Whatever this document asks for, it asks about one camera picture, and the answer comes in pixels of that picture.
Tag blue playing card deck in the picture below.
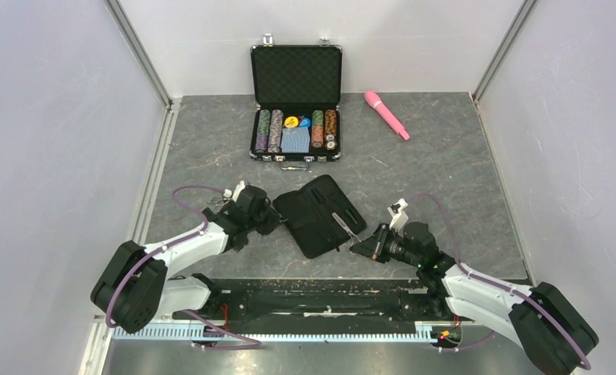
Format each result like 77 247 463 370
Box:
280 127 311 153

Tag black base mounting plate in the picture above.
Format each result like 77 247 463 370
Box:
197 279 454 334

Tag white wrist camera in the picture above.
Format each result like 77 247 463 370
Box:
387 198 409 232
222 180 247 203

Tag black poker chip case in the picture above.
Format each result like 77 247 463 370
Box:
248 33 344 170

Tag yellow dealer button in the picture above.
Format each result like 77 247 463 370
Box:
283 116 300 128

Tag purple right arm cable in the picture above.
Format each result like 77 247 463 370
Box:
411 193 593 371

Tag green orange chip stack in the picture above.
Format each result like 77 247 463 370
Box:
311 110 324 148

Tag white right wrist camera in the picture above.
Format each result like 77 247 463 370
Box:
387 198 409 232

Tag purple green chip stack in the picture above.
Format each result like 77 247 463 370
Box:
254 109 271 153

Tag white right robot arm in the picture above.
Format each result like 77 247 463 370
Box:
351 222 600 374

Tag silver scissors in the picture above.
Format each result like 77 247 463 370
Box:
205 189 233 211

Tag brown orange chip stack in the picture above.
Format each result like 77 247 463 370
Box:
324 109 337 150

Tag purple grey chip stack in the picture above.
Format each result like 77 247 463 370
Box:
267 109 283 153

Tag black zippered tool pouch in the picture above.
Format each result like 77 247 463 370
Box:
272 174 367 259

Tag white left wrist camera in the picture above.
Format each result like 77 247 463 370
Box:
222 180 247 203

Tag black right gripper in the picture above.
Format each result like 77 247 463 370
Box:
350 223 421 268

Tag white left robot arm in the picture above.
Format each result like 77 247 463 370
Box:
90 181 284 334

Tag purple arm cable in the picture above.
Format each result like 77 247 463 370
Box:
411 193 593 371
105 185 263 352

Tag purple handled scissors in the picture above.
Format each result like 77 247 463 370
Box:
331 212 361 245

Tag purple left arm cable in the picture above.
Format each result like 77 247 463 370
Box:
105 185 263 352

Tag pink wand massager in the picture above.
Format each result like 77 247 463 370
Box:
364 91 411 141

